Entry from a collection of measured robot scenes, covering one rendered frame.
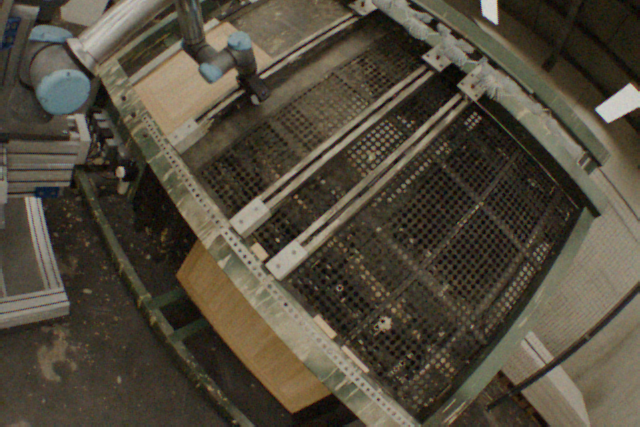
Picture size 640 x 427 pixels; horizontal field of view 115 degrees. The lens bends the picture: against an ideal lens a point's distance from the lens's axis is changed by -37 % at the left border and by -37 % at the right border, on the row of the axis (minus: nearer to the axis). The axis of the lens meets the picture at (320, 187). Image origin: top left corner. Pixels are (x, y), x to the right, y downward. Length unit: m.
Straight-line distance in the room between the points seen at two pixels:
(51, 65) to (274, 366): 1.37
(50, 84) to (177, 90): 0.89
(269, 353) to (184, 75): 1.30
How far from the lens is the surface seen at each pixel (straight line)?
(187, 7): 0.99
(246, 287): 1.06
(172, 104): 1.46
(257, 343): 1.50
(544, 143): 1.45
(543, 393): 4.85
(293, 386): 1.53
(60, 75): 0.71
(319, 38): 1.46
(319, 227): 1.04
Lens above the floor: 1.56
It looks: 21 degrees down
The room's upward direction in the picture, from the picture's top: 40 degrees clockwise
